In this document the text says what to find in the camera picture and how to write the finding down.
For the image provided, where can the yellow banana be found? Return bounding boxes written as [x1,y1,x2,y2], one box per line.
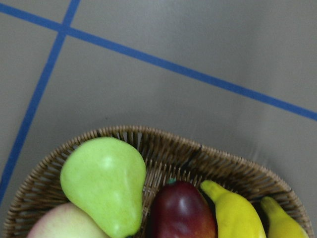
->
[261,196,309,238]
[200,180,266,238]

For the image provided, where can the brown wicker basket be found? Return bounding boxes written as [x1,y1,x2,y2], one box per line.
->
[2,125,315,238]

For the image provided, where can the green pear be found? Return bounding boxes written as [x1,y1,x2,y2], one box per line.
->
[60,137,146,238]

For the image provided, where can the red apple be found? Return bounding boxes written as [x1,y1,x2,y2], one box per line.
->
[147,179,217,238]

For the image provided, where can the pink peach apple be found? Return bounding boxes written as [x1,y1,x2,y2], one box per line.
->
[27,203,107,238]

